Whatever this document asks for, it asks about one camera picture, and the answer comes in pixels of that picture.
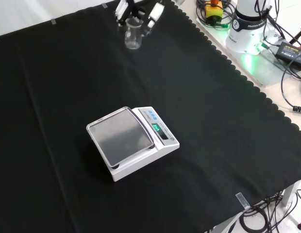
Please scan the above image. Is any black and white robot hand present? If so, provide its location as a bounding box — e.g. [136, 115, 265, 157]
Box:
[114, 0, 166, 37]

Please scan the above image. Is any clear glass beaker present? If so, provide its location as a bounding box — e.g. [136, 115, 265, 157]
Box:
[124, 17, 144, 50]

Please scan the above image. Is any white electronic balance steel pan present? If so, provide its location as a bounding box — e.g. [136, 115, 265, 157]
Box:
[86, 105, 180, 182]

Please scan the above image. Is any yellow stop button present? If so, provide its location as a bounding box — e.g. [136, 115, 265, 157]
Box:
[205, 0, 224, 19]

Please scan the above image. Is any black power adapter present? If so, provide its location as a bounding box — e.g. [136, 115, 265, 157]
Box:
[275, 41, 301, 65]

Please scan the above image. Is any dark tripod leg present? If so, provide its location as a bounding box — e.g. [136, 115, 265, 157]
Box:
[289, 23, 301, 49]

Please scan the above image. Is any black cloth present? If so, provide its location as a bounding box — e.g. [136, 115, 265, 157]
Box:
[0, 0, 301, 233]

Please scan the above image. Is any clear tape strip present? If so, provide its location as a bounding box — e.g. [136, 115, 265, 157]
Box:
[235, 192, 251, 210]

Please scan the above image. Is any grey table leg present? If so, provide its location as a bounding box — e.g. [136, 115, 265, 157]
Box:
[282, 181, 301, 207]

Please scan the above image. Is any black cable loop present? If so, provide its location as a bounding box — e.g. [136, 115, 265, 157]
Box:
[195, 0, 236, 30]

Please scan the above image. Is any black coiled cable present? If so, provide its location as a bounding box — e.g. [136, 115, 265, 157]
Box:
[281, 62, 301, 113]

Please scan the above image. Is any black floor cable bundle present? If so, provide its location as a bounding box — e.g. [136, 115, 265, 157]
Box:
[239, 189, 301, 233]

